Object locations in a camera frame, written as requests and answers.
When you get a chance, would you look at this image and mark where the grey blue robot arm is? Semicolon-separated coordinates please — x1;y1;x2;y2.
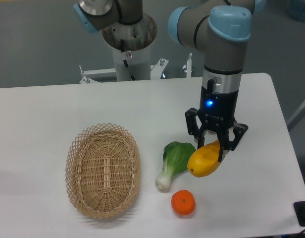
73;0;265;161

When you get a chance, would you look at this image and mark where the orange tangerine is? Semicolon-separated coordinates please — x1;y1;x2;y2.
171;190;196;216

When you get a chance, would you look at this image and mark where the oval wicker basket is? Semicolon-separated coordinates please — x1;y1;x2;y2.
65;123;141;219

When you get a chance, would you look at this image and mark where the yellow mango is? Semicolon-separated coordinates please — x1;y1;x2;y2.
187;140;221;178

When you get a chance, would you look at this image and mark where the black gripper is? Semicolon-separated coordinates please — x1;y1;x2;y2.
185;86;249;163

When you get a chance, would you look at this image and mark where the black device at edge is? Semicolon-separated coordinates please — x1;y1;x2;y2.
293;201;305;227

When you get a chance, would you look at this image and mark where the green bok choy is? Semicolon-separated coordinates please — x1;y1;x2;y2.
155;141;196;191

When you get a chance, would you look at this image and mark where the white furniture leg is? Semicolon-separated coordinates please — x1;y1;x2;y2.
286;99;305;131

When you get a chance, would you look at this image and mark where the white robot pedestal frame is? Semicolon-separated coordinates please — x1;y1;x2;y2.
78;47;194;84

